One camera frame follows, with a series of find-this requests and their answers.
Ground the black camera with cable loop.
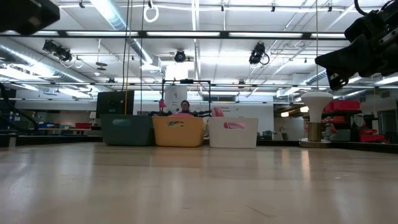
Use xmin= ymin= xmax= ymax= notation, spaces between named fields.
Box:
xmin=248 ymin=42 xmax=270 ymax=65

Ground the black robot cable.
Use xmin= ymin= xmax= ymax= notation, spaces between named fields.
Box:
xmin=354 ymin=0 xmax=397 ymax=16

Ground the white mushroom lamp metal base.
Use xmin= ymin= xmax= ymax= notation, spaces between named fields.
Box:
xmin=298 ymin=91 xmax=334 ymax=149

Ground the yellow plastic bin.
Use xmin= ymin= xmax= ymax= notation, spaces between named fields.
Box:
xmin=152 ymin=116 xmax=205 ymax=148

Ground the red storage bin rack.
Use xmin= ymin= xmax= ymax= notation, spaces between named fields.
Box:
xmin=323 ymin=99 xmax=389 ymax=144

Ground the white plastic bin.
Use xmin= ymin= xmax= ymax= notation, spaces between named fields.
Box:
xmin=207 ymin=116 xmax=259 ymax=149

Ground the black overhead crossbar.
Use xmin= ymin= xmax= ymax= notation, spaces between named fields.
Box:
xmin=0 ymin=30 xmax=398 ymax=40

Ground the black overhead camera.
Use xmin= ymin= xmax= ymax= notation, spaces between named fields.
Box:
xmin=174 ymin=49 xmax=187 ymax=63

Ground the black aluminium table frame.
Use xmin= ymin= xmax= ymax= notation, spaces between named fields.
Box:
xmin=0 ymin=133 xmax=398 ymax=155

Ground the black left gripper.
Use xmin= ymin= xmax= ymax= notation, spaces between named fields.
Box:
xmin=0 ymin=0 xmax=60 ymax=35

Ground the person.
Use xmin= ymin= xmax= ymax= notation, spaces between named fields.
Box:
xmin=178 ymin=100 xmax=196 ymax=116

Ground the white hanging ring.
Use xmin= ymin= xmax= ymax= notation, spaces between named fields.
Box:
xmin=143 ymin=5 xmax=159 ymax=23

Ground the teal plastic bin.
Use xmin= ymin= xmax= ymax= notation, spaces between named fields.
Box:
xmin=99 ymin=114 xmax=155 ymax=146

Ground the black stand frame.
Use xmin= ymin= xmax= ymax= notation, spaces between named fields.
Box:
xmin=161 ymin=79 xmax=211 ymax=118

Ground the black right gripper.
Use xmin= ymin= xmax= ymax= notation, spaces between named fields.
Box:
xmin=315 ymin=0 xmax=398 ymax=91

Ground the black monitor panel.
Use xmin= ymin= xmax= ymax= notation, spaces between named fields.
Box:
xmin=96 ymin=90 xmax=135 ymax=119

